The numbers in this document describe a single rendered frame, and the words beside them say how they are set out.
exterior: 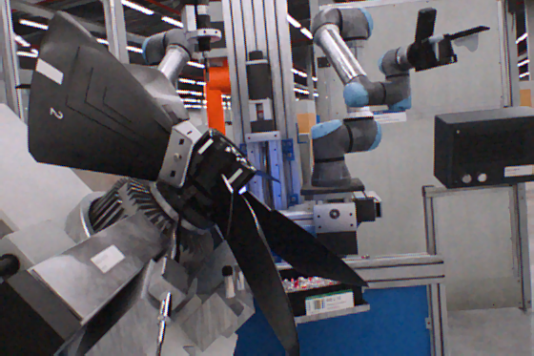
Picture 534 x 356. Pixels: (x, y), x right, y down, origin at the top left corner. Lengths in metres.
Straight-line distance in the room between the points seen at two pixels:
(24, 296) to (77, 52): 0.31
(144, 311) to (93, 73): 0.31
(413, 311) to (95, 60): 1.09
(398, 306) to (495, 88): 1.87
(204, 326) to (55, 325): 0.39
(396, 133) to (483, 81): 0.61
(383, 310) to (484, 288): 1.78
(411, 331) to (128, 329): 0.99
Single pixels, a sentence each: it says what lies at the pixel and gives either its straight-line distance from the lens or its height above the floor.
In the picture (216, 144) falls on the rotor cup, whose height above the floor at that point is 1.24.
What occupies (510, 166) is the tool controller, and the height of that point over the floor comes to 1.10.
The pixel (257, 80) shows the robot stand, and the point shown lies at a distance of 1.63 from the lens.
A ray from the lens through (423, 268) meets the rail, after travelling 1.29.
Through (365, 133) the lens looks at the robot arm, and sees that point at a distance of 1.57.
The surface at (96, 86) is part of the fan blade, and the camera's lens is 0.59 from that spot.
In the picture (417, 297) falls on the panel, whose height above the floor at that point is 0.74.
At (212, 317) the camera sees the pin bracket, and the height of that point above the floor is 0.94.
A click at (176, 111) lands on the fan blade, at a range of 0.84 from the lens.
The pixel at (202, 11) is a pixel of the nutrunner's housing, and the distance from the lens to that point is 0.87.
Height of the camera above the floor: 1.25
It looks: 3 degrees down
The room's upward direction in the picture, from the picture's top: 6 degrees counter-clockwise
